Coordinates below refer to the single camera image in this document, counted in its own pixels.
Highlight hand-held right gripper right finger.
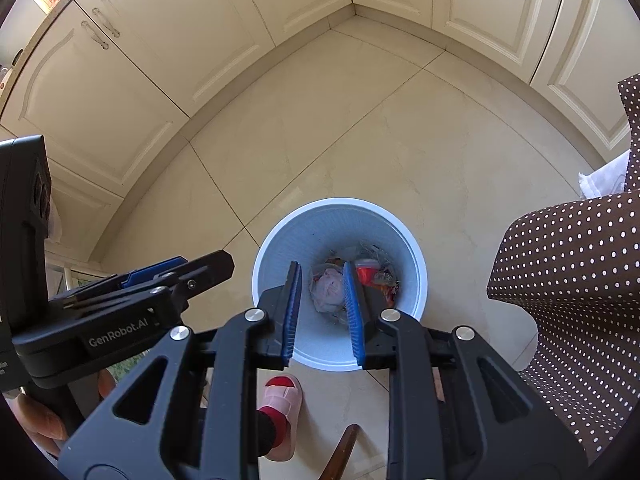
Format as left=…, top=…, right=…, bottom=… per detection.
left=342, top=261, right=588, bottom=480

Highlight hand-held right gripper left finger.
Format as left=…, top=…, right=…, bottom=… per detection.
left=59, top=261, right=304, bottom=480

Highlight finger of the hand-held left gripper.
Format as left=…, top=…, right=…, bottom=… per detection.
left=62, top=256, right=190, bottom=307
left=150, top=250, right=236, bottom=311

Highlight white plastic trash bin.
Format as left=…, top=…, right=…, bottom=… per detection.
left=251, top=198, right=430, bottom=372

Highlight person's left hand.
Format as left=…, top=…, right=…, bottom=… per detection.
left=4, top=370, right=120, bottom=457

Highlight crumpled clear plastic bag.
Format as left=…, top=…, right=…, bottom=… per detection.
left=309, top=266, right=351, bottom=315

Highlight orange snack wrapper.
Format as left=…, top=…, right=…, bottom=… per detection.
left=375, top=270, right=401, bottom=307

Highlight pink slipper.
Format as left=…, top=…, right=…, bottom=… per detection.
left=260, top=375, right=304, bottom=462

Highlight person's foot in red sock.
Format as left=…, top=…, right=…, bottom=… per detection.
left=257, top=407, right=291, bottom=456

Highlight brown wooden chair part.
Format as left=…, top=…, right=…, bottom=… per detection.
left=320, top=424, right=362, bottom=480

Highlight brown polka dot tablecloth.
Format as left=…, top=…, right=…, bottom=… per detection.
left=487, top=74, right=640, bottom=466

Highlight cream lower kitchen cabinets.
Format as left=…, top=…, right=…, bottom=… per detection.
left=0, top=0, right=640, bottom=261

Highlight white cloth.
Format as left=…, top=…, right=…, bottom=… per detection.
left=579, top=150, right=632, bottom=200

